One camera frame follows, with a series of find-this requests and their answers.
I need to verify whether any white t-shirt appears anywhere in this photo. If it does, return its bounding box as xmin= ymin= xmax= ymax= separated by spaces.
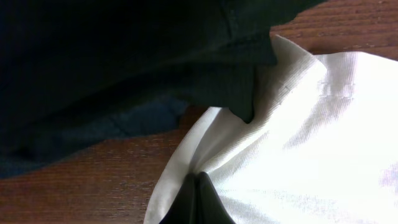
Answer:
xmin=144 ymin=36 xmax=397 ymax=223

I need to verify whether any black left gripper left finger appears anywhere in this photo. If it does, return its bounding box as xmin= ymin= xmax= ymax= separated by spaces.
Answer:
xmin=160 ymin=174 xmax=197 ymax=224

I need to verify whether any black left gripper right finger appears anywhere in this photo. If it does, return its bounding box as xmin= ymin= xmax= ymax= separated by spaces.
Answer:
xmin=196 ymin=172 xmax=235 ymax=224

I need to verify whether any folded navy garment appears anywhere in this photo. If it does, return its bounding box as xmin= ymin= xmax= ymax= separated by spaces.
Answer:
xmin=1 ymin=96 xmax=188 ymax=179

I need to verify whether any folded black garment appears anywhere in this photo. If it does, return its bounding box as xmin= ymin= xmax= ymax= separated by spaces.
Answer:
xmin=0 ymin=0 xmax=327 ymax=156

